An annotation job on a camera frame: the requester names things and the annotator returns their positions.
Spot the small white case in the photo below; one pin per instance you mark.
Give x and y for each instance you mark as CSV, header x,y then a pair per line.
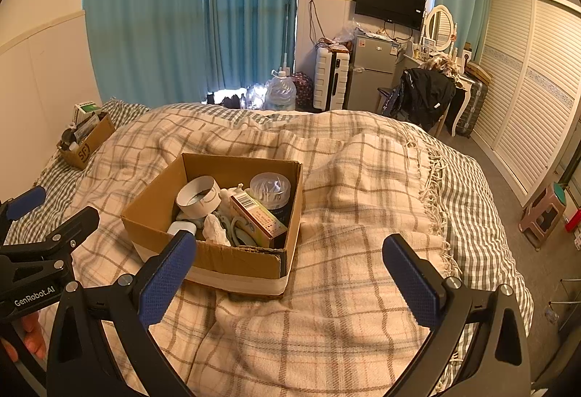
x,y
179,227

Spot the red fire extinguisher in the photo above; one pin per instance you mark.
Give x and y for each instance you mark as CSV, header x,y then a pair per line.
x,y
573,220

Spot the grey fridge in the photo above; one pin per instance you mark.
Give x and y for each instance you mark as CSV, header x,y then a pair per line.
x,y
374,74

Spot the clear plastic bag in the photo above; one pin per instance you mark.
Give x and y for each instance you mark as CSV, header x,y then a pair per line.
x,y
347,33

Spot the small yellow paper carton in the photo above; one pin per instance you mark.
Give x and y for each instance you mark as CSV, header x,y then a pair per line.
x,y
261,220

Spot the small cardboard box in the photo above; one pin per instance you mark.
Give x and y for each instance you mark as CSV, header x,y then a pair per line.
x,y
88,147

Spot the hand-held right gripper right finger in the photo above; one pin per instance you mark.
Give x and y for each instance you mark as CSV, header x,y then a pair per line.
x,y
411,283

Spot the beige plaid blanket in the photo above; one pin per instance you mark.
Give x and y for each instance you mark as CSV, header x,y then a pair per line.
x,y
340,288

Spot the large cardboard box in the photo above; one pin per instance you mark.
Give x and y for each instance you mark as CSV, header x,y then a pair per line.
x,y
236,263

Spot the person's left hand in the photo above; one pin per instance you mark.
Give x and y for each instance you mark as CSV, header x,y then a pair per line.
x,y
35,333

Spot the brown plastic stool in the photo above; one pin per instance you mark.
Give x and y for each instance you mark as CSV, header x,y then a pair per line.
x,y
542,215

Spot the white oval mirror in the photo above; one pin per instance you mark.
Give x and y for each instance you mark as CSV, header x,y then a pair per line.
x,y
440,29

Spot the blue curtain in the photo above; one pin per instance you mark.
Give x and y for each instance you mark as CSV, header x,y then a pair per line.
x,y
249,2
145,6

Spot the white tape roll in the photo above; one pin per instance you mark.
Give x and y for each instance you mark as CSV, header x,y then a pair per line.
x,y
199,207

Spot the clear cotton swab container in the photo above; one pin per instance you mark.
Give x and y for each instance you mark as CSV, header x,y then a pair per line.
x,y
270,188

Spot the large clear water jug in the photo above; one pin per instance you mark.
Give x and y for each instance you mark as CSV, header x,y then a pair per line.
x,y
280,93

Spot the dark suitcase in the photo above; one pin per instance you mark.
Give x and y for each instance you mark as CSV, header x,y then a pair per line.
x,y
474,106

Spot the metal drying rack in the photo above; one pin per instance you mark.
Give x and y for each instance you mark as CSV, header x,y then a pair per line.
x,y
567,304

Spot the white louvred wardrobe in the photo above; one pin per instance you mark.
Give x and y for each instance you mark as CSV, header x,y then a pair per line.
x,y
531,97

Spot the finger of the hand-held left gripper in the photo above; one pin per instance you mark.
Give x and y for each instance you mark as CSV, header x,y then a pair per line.
x,y
28,201
75,222

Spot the green white carton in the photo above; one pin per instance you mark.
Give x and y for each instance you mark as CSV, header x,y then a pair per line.
x,y
86,110

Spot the white suitcase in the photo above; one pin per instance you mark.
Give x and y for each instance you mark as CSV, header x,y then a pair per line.
x,y
331,79

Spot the black jacket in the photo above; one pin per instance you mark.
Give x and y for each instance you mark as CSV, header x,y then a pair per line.
x,y
429,97

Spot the grey clip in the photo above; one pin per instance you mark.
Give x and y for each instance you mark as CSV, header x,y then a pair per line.
x,y
227,226

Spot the white dressing table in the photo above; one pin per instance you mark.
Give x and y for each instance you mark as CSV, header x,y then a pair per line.
x,y
465,83

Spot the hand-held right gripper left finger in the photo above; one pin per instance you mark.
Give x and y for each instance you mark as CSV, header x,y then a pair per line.
x,y
165,283

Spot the dark floral bag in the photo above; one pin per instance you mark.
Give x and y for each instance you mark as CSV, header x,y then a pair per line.
x,y
303,90

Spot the black wall television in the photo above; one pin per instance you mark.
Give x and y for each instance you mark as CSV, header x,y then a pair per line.
x,y
390,2

